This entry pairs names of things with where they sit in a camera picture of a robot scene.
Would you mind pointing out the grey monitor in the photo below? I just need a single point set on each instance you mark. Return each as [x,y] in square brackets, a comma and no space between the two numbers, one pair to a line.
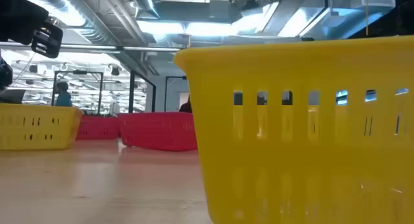
[11,96]

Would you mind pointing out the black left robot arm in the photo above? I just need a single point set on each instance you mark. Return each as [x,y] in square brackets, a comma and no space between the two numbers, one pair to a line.
[4,74]

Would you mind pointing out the ceiling light panel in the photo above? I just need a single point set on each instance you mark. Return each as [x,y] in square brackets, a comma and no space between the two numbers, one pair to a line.
[181,28]

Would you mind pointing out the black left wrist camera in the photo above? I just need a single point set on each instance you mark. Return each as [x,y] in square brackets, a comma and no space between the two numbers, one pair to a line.
[55,39]

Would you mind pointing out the red plastic slotted basket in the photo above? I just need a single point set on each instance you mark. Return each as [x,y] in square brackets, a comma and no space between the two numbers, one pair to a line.
[97,128]
[155,131]

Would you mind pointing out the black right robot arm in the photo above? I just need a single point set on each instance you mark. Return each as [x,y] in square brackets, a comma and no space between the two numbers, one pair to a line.
[407,13]

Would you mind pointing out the silver air duct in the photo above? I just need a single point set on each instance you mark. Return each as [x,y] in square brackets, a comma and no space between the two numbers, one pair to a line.
[323,10]

